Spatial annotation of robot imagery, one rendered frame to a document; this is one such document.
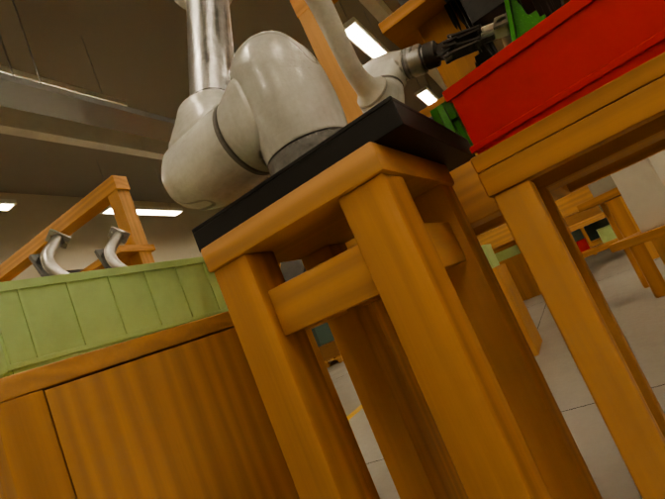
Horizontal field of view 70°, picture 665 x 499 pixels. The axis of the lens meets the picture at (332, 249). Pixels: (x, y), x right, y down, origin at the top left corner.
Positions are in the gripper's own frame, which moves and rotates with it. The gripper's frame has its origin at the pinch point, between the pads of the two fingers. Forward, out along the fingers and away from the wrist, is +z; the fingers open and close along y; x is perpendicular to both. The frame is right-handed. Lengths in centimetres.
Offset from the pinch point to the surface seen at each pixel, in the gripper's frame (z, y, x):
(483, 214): -4, -61, 9
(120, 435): -58, -117, -10
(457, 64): -16.6, 19.4, 15.4
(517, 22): 6.7, -11.4, -5.3
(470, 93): 4, -71, -25
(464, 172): -6, -54, 2
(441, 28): -19.6, 29.4, 5.8
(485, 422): 3, -113, -9
